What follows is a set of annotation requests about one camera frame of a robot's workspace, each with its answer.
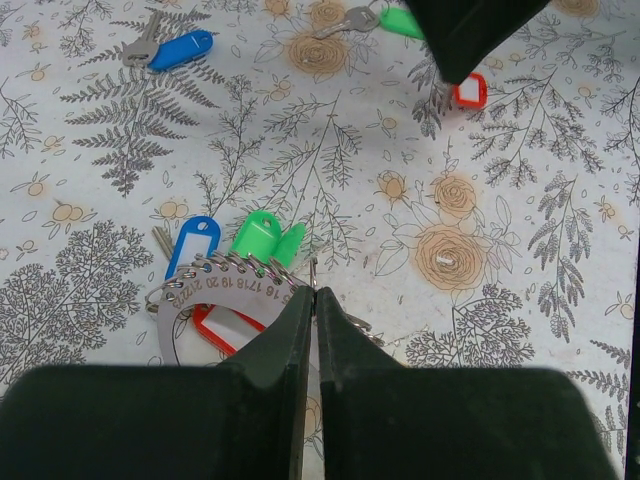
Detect blue tag lower key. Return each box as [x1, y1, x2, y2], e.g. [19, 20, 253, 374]
[121, 12, 214, 72]

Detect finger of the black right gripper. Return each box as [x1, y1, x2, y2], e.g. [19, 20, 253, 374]
[407, 0, 548, 84]

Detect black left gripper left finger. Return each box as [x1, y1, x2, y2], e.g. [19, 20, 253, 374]
[1, 287, 314, 479]

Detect blue tag ring key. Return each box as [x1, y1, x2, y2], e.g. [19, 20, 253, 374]
[152, 216, 221, 280]

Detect green tag key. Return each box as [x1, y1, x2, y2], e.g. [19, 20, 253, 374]
[228, 210, 328, 272]
[312, 6, 425, 40]

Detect red tag key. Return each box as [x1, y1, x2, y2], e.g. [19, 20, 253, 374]
[433, 72, 488, 111]
[192, 304, 266, 356]

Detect numbered keyring organizer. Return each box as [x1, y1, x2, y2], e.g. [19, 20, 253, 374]
[156, 252, 396, 382]

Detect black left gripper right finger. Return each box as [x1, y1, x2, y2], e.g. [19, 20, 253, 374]
[316, 288, 616, 479]

